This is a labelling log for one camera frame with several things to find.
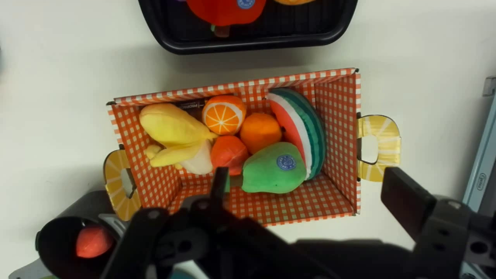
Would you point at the red-orange round plush toy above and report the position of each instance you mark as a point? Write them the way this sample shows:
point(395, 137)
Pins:
point(230, 152)

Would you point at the black bowl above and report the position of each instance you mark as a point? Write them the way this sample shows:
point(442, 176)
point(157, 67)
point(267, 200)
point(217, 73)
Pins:
point(56, 242)

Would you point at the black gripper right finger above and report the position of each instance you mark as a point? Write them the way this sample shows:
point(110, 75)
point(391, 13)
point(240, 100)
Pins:
point(408, 207)

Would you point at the black plastic tray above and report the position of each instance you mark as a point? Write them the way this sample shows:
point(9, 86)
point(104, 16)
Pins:
point(288, 31)

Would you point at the yellow peeled banana plush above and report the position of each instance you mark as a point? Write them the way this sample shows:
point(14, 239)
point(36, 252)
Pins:
point(171, 126)

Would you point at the dark green plush leaf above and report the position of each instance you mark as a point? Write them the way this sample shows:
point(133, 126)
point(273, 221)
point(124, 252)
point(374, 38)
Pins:
point(220, 31)

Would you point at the green pear plush toy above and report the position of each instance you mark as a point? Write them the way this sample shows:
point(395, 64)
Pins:
point(268, 172)

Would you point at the small red toy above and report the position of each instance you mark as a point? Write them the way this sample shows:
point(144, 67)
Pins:
point(93, 242)

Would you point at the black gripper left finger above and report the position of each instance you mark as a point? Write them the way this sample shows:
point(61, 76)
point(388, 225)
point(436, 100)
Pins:
point(219, 188)

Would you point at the orange slice plush toy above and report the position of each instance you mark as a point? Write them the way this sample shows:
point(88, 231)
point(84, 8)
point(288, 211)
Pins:
point(225, 117)

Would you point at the watermelon slice plush toy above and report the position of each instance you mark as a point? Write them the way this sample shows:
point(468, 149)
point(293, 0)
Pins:
point(304, 124)

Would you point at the whole orange plush toy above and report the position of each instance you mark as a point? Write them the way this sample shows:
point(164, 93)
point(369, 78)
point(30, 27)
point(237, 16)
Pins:
point(261, 132)

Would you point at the red apple plush toy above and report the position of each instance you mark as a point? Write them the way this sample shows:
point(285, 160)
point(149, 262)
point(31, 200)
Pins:
point(222, 13)

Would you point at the orange checkered cardboard box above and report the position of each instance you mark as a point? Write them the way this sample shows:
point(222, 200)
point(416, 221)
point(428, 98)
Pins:
point(330, 103)

